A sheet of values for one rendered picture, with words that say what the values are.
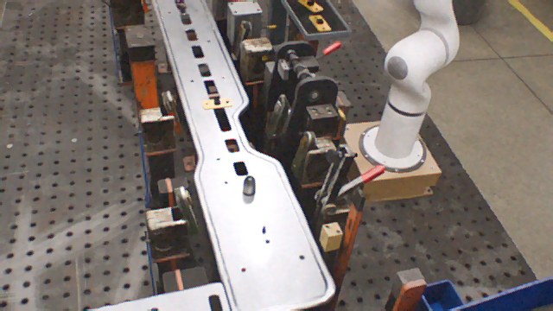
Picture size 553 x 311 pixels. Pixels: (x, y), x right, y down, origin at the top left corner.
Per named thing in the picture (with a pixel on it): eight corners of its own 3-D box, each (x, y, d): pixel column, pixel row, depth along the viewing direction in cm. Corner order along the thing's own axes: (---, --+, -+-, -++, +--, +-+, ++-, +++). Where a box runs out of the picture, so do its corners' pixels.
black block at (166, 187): (156, 250, 152) (148, 177, 132) (194, 242, 155) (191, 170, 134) (161, 273, 146) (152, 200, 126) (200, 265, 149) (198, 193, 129)
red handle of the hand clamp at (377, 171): (317, 194, 121) (378, 157, 119) (320, 199, 123) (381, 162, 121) (324, 208, 119) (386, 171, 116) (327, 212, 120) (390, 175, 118)
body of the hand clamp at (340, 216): (299, 282, 147) (316, 196, 123) (322, 277, 149) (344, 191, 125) (307, 301, 143) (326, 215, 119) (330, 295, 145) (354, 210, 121)
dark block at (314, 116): (289, 214, 165) (305, 105, 136) (310, 210, 166) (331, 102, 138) (295, 227, 161) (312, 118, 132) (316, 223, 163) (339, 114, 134)
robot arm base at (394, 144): (404, 123, 183) (419, 80, 170) (432, 163, 171) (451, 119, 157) (353, 132, 178) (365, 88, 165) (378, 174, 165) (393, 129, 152)
